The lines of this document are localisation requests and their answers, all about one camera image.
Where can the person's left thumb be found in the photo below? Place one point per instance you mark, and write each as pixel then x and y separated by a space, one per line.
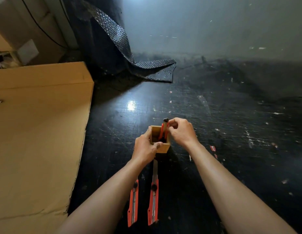
pixel 157 145

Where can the orange utility knife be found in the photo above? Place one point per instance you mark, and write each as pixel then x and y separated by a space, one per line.
pixel 133 204
pixel 153 197
pixel 163 130

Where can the black bubble wrap sheet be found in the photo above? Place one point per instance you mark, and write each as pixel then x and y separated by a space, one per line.
pixel 126 46

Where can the small wooden holder box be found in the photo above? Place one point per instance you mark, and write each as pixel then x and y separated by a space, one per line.
pixel 160 141

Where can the large cardboard sheet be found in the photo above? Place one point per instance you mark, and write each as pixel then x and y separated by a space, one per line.
pixel 36 148

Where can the white wall outlet plate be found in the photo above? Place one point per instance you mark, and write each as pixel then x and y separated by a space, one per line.
pixel 28 51

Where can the person's right fingers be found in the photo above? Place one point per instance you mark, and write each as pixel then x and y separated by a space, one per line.
pixel 173 124

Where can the person's left hand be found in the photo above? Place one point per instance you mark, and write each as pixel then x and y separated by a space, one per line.
pixel 143 149

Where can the person's right forearm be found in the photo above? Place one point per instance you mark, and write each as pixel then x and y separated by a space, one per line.
pixel 236 197

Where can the person's right hand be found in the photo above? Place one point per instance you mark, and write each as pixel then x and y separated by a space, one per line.
pixel 184 132

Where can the person's left forearm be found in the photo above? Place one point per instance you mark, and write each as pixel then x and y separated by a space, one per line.
pixel 102 204

